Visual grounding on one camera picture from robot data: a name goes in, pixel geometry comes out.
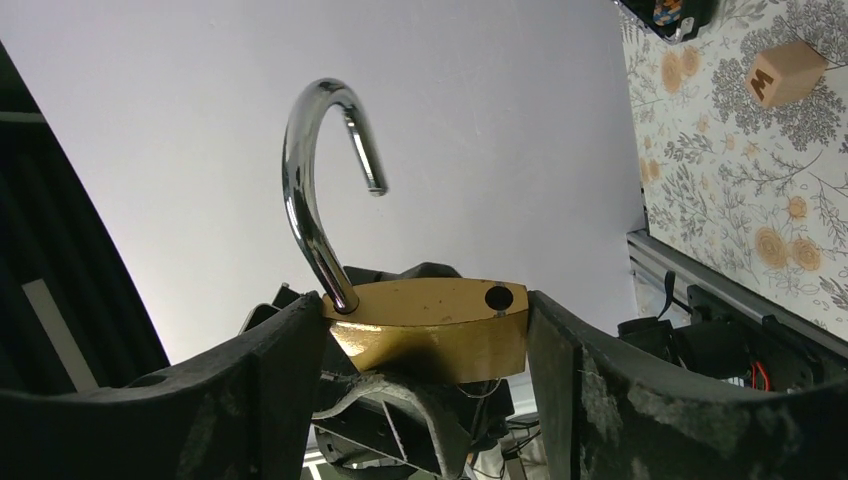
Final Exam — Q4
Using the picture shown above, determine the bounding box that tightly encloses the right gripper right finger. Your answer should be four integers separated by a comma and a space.
527, 291, 847, 479

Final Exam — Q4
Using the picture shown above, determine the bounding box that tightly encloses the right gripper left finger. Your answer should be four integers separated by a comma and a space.
1, 293, 328, 479

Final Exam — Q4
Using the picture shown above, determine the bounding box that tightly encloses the large brass padlock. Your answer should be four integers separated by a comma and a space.
282, 78, 529, 384

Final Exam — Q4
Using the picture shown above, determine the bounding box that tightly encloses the floral table mat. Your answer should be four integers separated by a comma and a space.
619, 1, 847, 337

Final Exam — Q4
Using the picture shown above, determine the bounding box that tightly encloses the wooden letter cube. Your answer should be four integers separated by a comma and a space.
743, 40, 828, 108

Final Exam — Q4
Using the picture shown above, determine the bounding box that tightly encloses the black poker chip case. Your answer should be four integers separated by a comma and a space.
612, 0, 718, 45

